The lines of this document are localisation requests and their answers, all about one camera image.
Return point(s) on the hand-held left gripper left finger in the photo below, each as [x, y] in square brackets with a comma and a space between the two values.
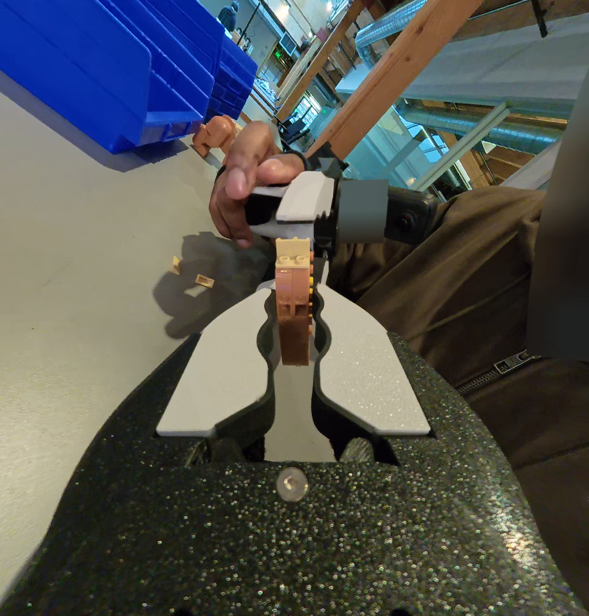
[217, 375]

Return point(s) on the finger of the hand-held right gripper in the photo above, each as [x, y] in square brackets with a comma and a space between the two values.
[306, 199]
[289, 232]

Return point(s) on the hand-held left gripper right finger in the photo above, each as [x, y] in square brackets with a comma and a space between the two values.
[371, 380]

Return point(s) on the brown and tan brick assembly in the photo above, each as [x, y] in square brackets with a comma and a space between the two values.
[294, 337]

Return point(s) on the person's right forearm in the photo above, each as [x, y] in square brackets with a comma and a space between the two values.
[467, 240]

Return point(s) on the person's right hand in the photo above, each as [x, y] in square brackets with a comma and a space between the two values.
[241, 163]

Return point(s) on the small tan toy brick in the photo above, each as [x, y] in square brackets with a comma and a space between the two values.
[176, 265]
[204, 281]

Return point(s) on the tan toy brick figure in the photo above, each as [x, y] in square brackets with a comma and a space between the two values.
[215, 134]

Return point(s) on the nested blue plastic bins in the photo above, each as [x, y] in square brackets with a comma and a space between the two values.
[234, 72]

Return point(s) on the blue plastic bin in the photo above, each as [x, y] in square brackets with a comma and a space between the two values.
[82, 62]

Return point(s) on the thick wooden post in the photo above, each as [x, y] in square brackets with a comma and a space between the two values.
[395, 72]

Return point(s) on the thin wooden post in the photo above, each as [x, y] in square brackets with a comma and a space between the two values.
[323, 53]

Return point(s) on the silver air duct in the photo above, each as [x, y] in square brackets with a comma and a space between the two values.
[390, 29]

